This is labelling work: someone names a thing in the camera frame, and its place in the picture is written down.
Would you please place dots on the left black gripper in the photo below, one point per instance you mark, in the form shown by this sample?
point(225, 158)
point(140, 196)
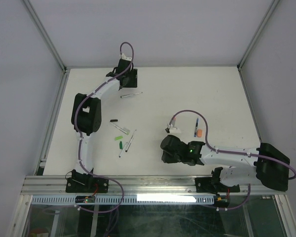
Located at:
point(133, 83)

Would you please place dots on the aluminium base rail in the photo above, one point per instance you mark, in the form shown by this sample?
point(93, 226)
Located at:
point(183, 185)

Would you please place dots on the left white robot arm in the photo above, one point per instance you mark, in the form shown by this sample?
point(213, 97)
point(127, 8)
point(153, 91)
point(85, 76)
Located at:
point(87, 110)

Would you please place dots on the slotted cable duct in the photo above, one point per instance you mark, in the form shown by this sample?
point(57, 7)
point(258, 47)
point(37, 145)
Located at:
point(139, 199)

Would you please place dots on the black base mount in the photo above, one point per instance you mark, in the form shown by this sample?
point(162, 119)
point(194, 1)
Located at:
point(85, 183)
point(207, 185)

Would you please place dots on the orange pen cap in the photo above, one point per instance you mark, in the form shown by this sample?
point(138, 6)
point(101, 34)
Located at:
point(199, 133)

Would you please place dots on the white marker green end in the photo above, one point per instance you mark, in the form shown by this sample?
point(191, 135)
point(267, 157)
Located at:
point(130, 141)

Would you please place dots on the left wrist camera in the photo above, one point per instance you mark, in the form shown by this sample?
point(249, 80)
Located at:
point(125, 56)

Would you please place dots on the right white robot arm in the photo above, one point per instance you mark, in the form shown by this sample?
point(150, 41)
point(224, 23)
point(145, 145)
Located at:
point(264, 165)

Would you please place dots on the white pen blue tip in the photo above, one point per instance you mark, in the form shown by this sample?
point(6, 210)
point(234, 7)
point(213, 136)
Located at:
point(122, 151)

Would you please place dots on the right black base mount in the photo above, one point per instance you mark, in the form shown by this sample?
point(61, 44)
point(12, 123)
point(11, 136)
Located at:
point(207, 185)

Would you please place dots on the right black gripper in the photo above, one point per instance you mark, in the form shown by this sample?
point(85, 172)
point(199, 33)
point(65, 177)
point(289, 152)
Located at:
point(166, 158)

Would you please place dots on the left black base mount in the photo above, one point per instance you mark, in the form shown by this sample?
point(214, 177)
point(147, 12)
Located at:
point(85, 183)

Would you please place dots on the white pen clear cap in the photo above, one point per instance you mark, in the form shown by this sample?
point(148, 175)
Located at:
point(124, 130)

